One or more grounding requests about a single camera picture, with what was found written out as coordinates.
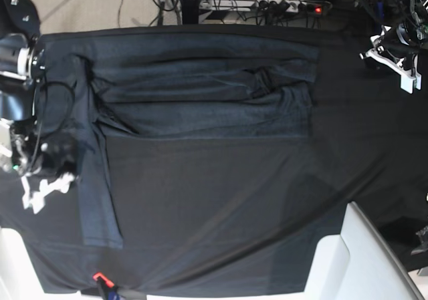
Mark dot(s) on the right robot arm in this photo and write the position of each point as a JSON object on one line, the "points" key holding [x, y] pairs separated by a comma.
{"points": [[24, 95]]}

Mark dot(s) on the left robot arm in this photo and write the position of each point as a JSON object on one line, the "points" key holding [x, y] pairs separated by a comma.
{"points": [[391, 13]]}

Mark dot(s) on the white power strip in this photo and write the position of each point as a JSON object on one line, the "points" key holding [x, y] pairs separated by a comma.
{"points": [[246, 5]]}

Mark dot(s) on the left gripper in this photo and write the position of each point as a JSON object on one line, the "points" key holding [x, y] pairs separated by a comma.
{"points": [[395, 44]]}

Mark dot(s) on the black table cloth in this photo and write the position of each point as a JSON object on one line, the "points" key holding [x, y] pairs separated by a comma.
{"points": [[242, 217]]}

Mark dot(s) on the black monitor stand pole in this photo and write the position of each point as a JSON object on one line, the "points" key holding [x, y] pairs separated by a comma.
{"points": [[190, 11]]}

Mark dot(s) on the blue clamp at bottom edge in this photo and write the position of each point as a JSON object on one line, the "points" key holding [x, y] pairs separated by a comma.
{"points": [[107, 289]]}

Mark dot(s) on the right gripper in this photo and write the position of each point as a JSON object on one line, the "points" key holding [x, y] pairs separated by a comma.
{"points": [[55, 158]]}

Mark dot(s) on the dark grey T-shirt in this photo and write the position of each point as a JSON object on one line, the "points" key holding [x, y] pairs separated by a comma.
{"points": [[167, 87]]}

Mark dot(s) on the white chair left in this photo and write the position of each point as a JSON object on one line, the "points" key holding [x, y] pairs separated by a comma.
{"points": [[18, 277]]}

